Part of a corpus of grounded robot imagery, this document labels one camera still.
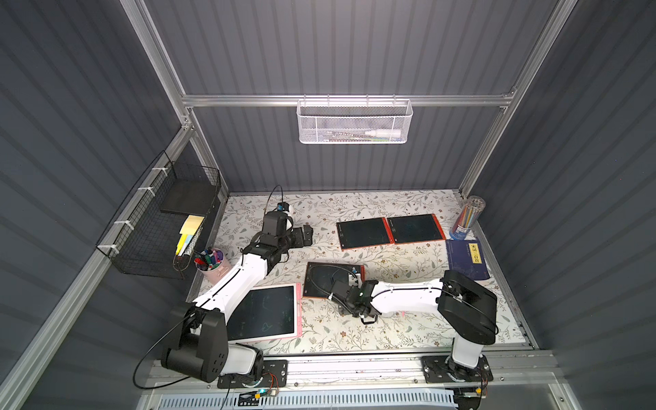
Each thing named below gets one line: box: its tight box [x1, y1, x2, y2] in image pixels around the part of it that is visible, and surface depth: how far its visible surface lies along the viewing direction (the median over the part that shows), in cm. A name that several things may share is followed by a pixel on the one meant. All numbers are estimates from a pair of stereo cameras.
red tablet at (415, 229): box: [386, 213, 447, 245], surface depth 110 cm
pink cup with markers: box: [193, 246, 233, 286], surface depth 86 cm
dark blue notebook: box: [445, 239, 491, 281], surface depth 98 cm
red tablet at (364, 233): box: [335, 216, 396, 252], surface depth 107 cm
